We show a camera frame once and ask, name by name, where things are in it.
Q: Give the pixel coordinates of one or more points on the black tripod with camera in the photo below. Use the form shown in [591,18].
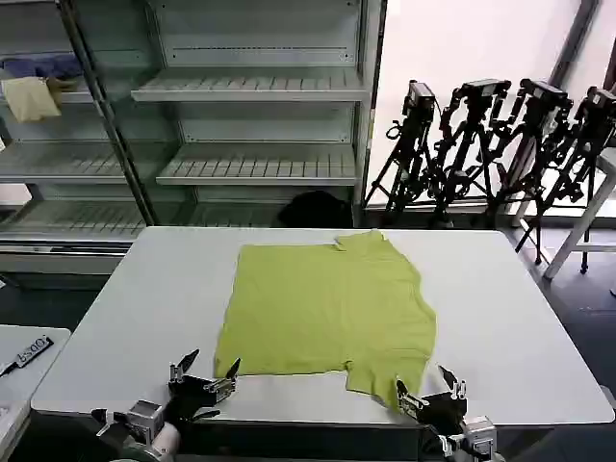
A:
[464,154]
[409,159]
[584,159]
[527,149]

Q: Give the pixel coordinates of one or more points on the empty grey shelf unit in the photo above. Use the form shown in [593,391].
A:
[260,130]

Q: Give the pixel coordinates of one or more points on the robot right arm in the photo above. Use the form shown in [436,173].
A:
[479,435]

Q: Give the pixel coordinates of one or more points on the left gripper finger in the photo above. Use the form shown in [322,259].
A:
[223,386]
[177,373]

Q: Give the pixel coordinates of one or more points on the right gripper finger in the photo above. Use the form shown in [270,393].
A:
[409,402]
[458,390]

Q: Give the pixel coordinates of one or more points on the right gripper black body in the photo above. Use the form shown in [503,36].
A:
[443,409]

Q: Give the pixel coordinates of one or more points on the black bag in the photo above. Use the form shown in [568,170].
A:
[315,209]

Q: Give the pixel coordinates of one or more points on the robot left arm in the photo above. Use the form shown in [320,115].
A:
[144,423]

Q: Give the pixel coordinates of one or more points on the green printed t-shirt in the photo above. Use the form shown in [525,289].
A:
[327,308]

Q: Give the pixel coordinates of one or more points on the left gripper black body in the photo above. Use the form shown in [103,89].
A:
[192,397]

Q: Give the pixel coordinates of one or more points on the white stand with legs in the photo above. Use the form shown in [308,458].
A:
[584,207]

